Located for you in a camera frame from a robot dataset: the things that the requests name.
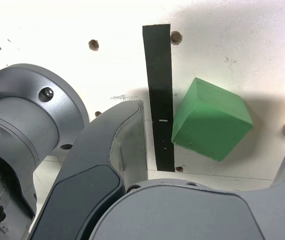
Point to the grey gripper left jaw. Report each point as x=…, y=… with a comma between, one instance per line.
x=87, y=175

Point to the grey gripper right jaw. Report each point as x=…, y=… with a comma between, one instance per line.
x=182, y=215

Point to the green cube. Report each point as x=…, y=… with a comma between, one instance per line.
x=207, y=120

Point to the black tape strip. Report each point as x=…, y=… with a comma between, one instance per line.
x=158, y=75

